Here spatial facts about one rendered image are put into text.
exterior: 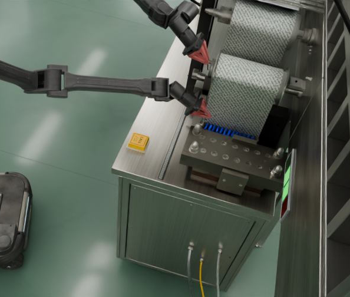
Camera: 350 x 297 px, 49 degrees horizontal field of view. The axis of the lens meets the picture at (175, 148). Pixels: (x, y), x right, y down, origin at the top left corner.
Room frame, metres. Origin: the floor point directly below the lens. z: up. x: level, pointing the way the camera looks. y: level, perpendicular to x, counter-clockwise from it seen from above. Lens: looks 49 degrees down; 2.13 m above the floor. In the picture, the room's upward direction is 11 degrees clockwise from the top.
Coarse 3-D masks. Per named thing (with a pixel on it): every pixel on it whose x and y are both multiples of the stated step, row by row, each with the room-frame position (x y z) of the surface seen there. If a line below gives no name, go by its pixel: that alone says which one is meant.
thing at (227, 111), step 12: (216, 96) 1.13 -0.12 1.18; (228, 96) 1.13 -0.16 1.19; (216, 108) 1.13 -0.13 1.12; (228, 108) 1.13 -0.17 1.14; (240, 108) 1.12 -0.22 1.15; (252, 108) 1.12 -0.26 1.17; (264, 108) 1.11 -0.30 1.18; (204, 120) 1.14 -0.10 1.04; (216, 120) 1.13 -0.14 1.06; (228, 120) 1.13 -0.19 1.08; (240, 120) 1.12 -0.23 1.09; (252, 120) 1.12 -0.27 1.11; (264, 120) 1.11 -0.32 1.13; (240, 132) 1.12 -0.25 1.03; (252, 132) 1.11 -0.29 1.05
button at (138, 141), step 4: (132, 136) 1.08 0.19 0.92; (136, 136) 1.08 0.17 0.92; (140, 136) 1.09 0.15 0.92; (144, 136) 1.09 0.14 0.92; (132, 140) 1.06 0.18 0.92; (136, 140) 1.06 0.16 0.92; (140, 140) 1.07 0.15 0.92; (144, 140) 1.07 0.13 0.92; (128, 144) 1.04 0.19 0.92; (132, 144) 1.04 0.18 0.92; (136, 144) 1.04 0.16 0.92; (140, 144) 1.04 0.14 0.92; (144, 144) 1.05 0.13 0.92; (136, 148) 1.03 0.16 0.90; (140, 148) 1.03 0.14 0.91; (144, 148) 1.04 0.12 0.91
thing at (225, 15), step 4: (220, 8) 1.44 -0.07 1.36; (224, 8) 1.45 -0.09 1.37; (228, 8) 1.45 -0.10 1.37; (232, 8) 1.46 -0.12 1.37; (220, 12) 1.43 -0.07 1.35; (224, 12) 1.43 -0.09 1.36; (228, 12) 1.43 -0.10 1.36; (232, 12) 1.43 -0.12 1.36; (220, 16) 1.42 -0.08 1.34; (224, 16) 1.42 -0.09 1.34; (228, 16) 1.42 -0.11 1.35; (220, 20) 1.42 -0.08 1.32; (224, 20) 1.42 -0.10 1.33; (228, 20) 1.42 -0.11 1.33; (228, 24) 1.43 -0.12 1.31
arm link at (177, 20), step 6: (180, 12) 1.27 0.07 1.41; (174, 18) 1.24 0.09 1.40; (180, 18) 1.24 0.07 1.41; (186, 18) 1.27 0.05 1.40; (168, 24) 1.24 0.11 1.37; (174, 24) 1.22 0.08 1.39; (180, 24) 1.22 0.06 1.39; (186, 24) 1.24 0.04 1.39; (174, 30) 1.22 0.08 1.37; (180, 30) 1.22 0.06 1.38
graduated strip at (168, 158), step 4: (184, 108) 1.33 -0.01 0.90; (184, 112) 1.31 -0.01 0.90; (184, 116) 1.28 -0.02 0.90; (180, 120) 1.25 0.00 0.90; (184, 120) 1.26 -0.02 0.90; (180, 124) 1.23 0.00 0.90; (180, 128) 1.20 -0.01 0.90; (176, 132) 1.18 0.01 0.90; (176, 136) 1.15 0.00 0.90; (172, 140) 1.12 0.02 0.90; (176, 140) 1.13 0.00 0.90; (172, 144) 1.10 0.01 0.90; (172, 148) 1.08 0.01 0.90; (168, 152) 1.05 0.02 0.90; (172, 152) 1.06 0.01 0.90; (168, 156) 1.03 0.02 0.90; (164, 160) 1.01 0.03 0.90; (168, 160) 1.01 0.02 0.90; (164, 164) 0.98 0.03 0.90; (168, 164) 0.99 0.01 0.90; (164, 168) 0.97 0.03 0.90; (160, 172) 0.94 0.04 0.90; (164, 172) 0.95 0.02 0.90; (160, 176) 0.92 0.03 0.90
